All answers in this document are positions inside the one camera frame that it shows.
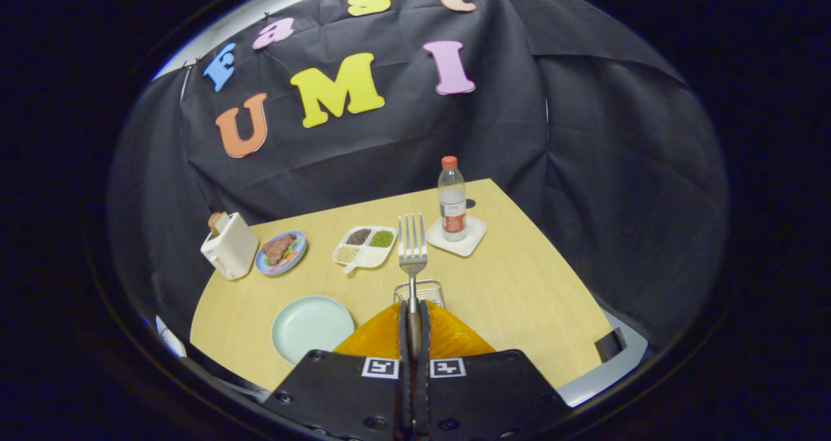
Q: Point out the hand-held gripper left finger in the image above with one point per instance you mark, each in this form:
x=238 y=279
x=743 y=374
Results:
x=404 y=376

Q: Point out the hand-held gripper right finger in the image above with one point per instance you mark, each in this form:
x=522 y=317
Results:
x=424 y=376

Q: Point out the clear plastic cutlery holder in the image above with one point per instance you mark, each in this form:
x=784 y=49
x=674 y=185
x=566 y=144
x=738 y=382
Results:
x=432 y=291

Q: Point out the pale green plate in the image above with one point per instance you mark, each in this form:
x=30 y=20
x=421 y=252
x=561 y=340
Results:
x=311 y=330

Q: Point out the white divided tray of beans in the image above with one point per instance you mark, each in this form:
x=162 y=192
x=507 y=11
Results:
x=367 y=256

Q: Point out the white square coaster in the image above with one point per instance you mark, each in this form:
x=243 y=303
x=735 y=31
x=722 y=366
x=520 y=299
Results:
x=472 y=238

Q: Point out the blue plate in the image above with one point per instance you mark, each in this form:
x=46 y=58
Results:
x=291 y=262

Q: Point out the clear water bottle red cap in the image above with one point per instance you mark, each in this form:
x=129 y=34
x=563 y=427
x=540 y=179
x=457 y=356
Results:
x=452 y=201

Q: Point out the cooked meat slice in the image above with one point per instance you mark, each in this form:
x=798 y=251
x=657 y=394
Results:
x=278 y=249

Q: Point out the white toaster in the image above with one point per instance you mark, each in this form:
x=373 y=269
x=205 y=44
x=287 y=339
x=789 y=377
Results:
x=234 y=249

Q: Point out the white panel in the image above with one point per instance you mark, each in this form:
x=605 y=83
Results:
x=170 y=338

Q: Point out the brown bread slice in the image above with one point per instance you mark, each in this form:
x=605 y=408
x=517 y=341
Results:
x=216 y=222

